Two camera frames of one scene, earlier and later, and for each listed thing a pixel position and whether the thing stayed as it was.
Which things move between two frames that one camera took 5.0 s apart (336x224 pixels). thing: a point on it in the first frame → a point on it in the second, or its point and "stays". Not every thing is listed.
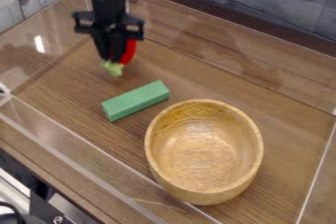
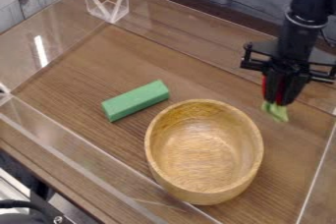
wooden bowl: (204, 148) stays
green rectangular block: (135, 100) stays
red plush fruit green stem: (116, 67) → (276, 110)
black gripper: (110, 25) → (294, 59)
